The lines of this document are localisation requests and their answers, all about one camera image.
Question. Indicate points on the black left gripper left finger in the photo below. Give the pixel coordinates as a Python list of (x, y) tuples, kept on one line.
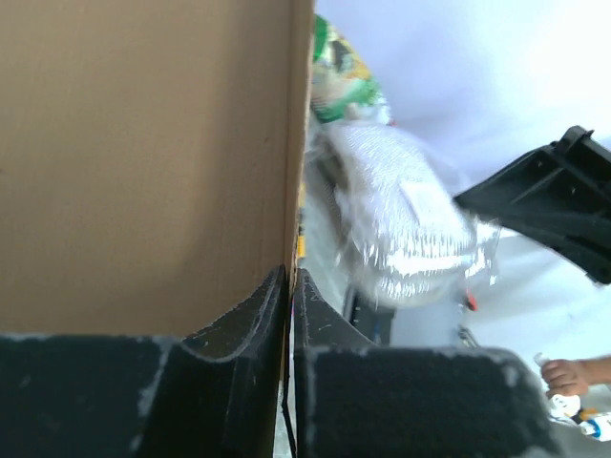
[(211, 394)]

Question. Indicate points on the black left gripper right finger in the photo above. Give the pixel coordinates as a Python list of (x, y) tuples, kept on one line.
[(357, 399)]

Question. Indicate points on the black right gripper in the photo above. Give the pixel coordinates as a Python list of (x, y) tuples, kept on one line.
[(557, 195)]

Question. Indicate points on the brown cardboard express box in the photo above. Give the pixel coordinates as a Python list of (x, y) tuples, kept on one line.
[(150, 159)]

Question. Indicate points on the bystander bare hand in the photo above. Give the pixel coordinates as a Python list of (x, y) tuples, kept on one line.
[(575, 377)]

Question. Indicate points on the green cassava chips bag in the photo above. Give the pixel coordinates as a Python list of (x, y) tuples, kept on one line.
[(342, 85)]

